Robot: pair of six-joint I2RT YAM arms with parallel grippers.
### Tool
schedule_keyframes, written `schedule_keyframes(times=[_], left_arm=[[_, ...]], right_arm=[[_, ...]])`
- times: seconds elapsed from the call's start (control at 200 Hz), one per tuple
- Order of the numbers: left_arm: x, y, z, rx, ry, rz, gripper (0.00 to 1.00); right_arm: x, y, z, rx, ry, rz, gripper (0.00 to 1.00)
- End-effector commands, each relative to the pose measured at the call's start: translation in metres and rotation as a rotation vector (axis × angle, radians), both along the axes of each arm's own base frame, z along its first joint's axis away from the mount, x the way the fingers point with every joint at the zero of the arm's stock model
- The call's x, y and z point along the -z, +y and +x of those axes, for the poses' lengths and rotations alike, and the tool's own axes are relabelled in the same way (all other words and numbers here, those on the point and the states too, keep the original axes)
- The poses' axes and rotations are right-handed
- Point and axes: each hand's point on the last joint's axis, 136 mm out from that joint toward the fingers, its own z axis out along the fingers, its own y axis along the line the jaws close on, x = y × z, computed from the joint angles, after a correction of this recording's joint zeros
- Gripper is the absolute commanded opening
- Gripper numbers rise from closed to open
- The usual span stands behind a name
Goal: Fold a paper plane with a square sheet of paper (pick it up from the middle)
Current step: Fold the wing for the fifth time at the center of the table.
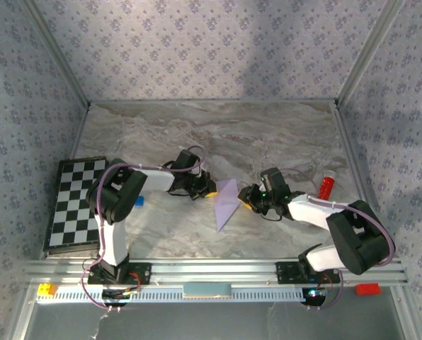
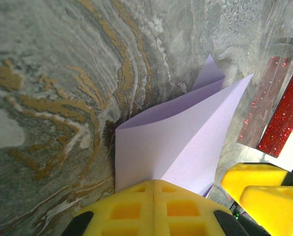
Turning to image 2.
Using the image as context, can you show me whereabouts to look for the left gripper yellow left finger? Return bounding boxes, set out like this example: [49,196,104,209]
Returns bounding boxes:
[60,179,154,236]

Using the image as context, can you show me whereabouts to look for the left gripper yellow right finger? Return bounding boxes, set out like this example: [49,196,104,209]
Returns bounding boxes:
[153,179,270,236]

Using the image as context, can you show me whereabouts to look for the lilac paper sheet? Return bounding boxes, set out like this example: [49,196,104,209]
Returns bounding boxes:
[114,53,255,199]

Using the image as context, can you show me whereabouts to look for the aluminium table edge rail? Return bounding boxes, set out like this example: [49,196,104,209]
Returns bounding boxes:
[236,0,293,165]

